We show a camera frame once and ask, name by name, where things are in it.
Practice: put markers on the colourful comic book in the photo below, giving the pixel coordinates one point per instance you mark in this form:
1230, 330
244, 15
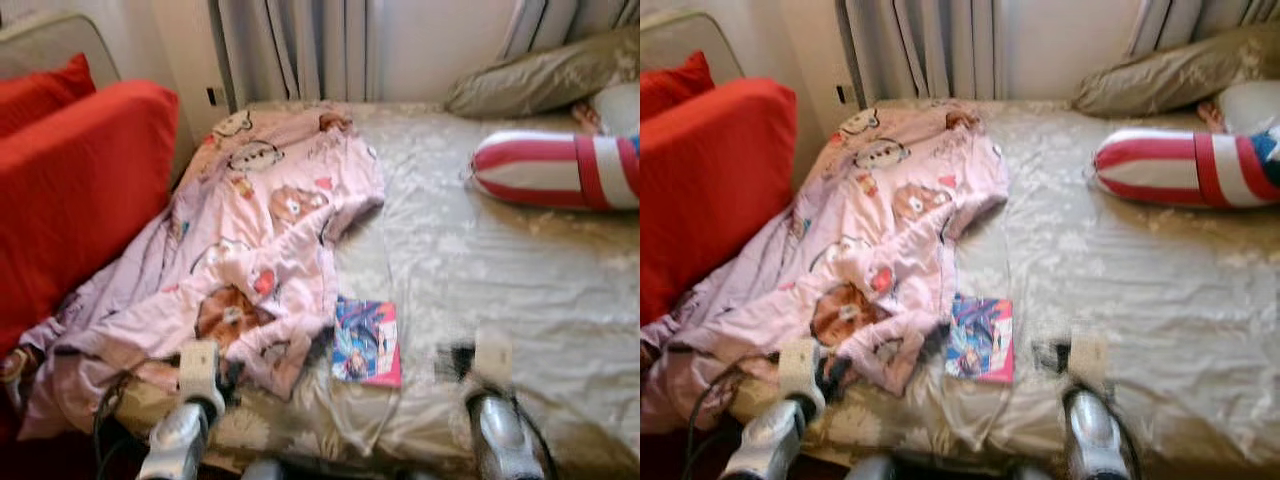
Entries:
368, 345
980, 340

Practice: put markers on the bed with beige floral cover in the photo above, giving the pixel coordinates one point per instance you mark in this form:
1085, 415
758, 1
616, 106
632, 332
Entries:
500, 290
1130, 290

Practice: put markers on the grey robot left leg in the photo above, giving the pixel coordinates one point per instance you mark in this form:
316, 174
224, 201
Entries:
870, 470
265, 471

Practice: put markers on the pink cartoon print blanket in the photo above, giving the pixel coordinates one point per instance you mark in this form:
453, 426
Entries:
880, 230
250, 230

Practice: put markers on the red white blue bolster pillow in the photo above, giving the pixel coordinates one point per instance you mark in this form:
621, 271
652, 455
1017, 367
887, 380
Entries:
1160, 168
540, 170

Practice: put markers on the olive beige pillow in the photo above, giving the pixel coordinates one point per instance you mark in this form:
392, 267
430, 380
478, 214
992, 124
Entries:
540, 80
1170, 75

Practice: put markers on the red cushion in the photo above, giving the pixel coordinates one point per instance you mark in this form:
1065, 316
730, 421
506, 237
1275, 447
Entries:
40, 90
670, 88

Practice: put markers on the grey pleated curtain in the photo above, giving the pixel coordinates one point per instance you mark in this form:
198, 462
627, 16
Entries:
920, 50
300, 50
1190, 20
560, 20

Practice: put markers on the beige folded mattress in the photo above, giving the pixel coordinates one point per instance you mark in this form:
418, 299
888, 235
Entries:
690, 40
50, 40

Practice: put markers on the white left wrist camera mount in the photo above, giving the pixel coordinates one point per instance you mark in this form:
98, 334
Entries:
798, 368
200, 370

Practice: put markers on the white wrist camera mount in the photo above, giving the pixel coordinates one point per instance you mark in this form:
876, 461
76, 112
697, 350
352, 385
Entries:
1088, 355
200, 370
493, 355
798, 368

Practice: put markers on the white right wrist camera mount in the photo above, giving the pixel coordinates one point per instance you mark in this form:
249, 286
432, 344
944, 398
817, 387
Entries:
493, 355
1088, 355

